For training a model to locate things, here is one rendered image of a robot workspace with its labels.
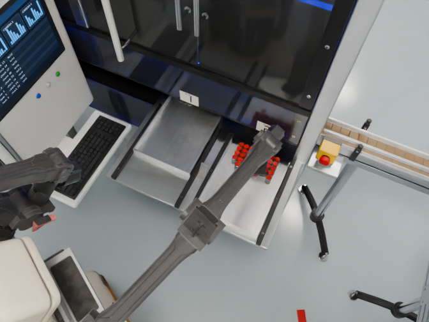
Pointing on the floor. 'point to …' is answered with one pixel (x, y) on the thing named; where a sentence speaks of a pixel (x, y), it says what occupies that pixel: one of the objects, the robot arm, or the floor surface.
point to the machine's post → (337, 76)
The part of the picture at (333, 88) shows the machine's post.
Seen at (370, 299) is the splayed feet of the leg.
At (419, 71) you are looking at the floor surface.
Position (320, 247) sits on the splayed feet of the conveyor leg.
